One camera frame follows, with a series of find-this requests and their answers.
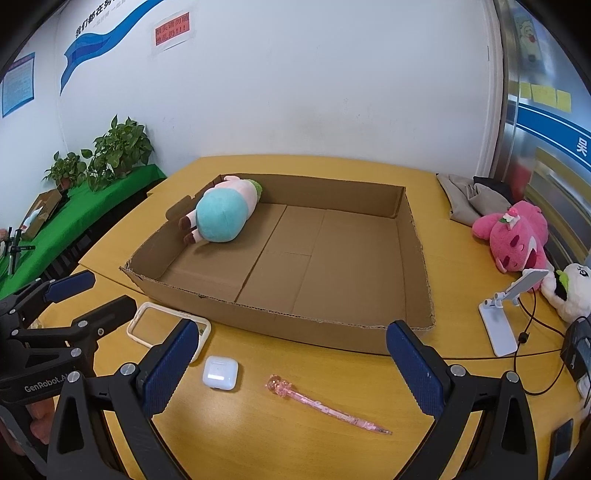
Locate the pink decorated pen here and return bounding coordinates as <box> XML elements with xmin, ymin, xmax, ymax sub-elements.
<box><xmin>266</xmin><ymin>375</ymin><xmax>392</xmax><ymax>435</ymax></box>

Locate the white panda plush toy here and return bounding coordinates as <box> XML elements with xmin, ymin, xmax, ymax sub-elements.
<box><xmin>541</xmin><ymin>263</ymin><xmax>591</xmax><ymax>324</ymax></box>

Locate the green potted plant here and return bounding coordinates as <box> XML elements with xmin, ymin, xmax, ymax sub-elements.
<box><xmin>80</xmin><ymin>116</ymin><xmax>153</xmax><ymax>191</ymax></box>
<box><xmin>43</xmin><ymin>151</ymin><xmax>87</xmax><ymax>190</ymax></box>

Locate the grey folded cloth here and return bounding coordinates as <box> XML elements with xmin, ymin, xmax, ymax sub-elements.
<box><xmin>436</xmin><ymin>173</ymin><xmax>514</xmax><ymax>226</ymax></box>

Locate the black power adapter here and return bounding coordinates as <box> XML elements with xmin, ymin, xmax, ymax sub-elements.
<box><xmin>560</xmin><ymin>317</ymin><xmax>591</xmax><ymax>382</ymax></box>

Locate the green table cloth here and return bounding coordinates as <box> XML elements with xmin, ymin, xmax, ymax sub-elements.
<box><xmin>1</xmin><ymin>164</ymin><xmax>166</xmax><ymax>297</ymax></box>

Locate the white phone stand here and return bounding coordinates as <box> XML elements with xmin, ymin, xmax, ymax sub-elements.
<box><xmin>478</xmin><ymin>268</ymin><xmax>551</xmax><ymax>357</ymax></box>

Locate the pink pig plush toy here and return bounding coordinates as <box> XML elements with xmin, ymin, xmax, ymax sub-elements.
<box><xmin>178</xmin><ymin>175</ymin><xmax>263</xmax><ymax>245</ymax></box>

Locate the person's left hand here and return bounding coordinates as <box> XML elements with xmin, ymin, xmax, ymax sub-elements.
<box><xmin>0</xmin><ymin>398</ymin><xmax>55</xmax><ymax>456</ymax></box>

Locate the black cable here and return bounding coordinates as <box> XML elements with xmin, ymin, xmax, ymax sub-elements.
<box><xmin>322</xmin><ymin>290</ymin><xmax>574</xmax><ymax>397</ymax></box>

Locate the white clear phone case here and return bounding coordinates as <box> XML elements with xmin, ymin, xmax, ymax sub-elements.
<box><xmin>126</xmin><ymin>302</ymin><xmax>212</xmax><ymax>364</ymax></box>

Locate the small cardboard box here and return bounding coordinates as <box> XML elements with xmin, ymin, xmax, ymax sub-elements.
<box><xmin>20</xmin><ymin>188</ymin><xmax>63</xmax><ymax>241</ymax></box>

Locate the brown cardboard box tray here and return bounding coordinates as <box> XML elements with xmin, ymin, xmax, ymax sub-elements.
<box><xmin>123</xmin><ymin>174</ymin><xmax>435</xmax><ymax>355</ymax></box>

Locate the pink strawberry bear plush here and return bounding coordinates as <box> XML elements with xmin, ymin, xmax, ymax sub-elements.
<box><xmin>472</xmin><ymin>200</ymin><xmax>549</xmax><ymax>273</ymax></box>

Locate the white earbuds case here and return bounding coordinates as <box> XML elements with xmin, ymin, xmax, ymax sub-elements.
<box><xmin>202</xmin><ymin>356</ymin><xmax>239</xmax><ymax>391</ymax></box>

